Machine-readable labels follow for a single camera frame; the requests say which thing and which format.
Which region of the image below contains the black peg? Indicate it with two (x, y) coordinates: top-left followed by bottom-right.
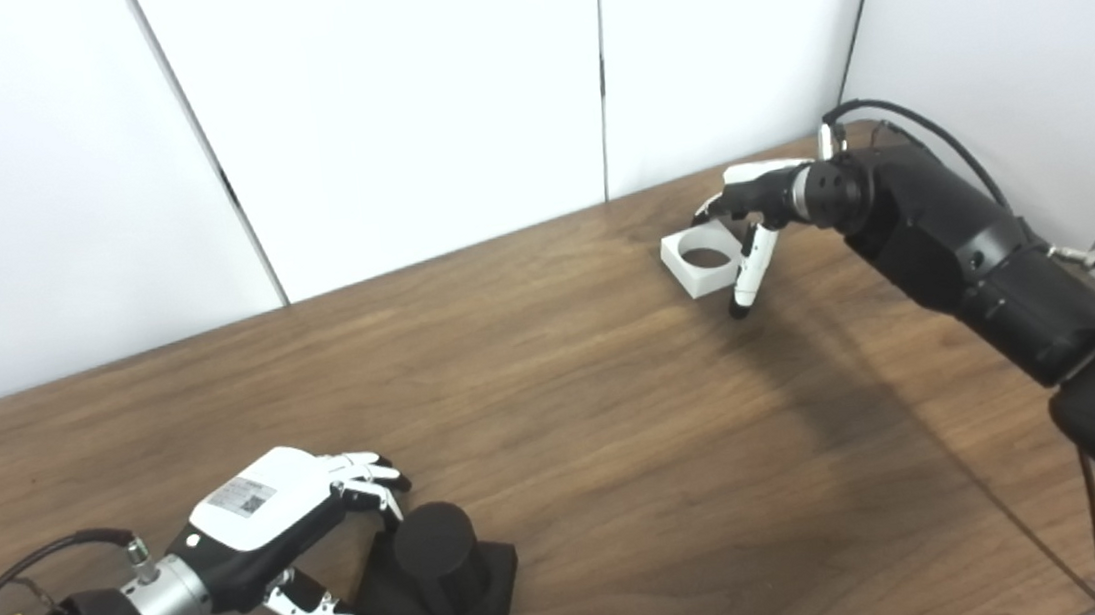
(344, 495), (524, 615)

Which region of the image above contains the white square piece with hole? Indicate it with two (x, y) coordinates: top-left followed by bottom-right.
(657, 216), (746, 302)

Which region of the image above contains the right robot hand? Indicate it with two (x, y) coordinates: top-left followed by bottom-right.
(688, 156), (825, 324)

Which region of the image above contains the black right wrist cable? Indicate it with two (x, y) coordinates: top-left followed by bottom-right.
(814, 76), (1095, 615)

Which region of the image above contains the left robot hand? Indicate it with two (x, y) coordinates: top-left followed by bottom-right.
(160, 434), (425, 615)

